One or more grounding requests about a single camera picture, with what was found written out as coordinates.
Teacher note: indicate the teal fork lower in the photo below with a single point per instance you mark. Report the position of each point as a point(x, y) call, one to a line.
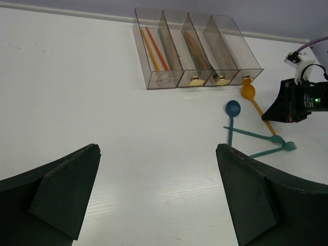
point(288, 146)

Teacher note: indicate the blue spoon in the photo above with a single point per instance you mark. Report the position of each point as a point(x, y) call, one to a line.
point(232, 109)

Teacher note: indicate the yellow orange chopstick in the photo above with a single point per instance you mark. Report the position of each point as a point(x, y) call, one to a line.
point(145, 36)

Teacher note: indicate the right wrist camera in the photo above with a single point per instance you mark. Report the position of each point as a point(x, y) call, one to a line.
point(303, 65)

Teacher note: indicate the teal fork upper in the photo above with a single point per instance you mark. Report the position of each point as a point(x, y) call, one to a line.
point(274, 138)

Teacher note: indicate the teal fork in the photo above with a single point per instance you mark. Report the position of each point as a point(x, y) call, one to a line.
point(288, 146)
point(274, 138)

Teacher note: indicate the orange chopstick long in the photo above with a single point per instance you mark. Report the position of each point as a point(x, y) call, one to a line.
point(157, 50)

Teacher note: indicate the orange chopstick short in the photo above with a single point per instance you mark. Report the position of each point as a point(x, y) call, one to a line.
point(201, 62)

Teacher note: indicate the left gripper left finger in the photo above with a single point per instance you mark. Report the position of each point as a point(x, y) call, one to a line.
point(47, 205)

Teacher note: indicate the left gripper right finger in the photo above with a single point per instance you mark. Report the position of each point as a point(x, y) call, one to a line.
point(269, 206)

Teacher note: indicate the yellow orange spoon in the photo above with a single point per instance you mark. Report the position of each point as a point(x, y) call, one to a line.
point(248, 92)

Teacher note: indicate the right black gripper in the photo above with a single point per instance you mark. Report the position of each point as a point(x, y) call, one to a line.
point(296, 101)

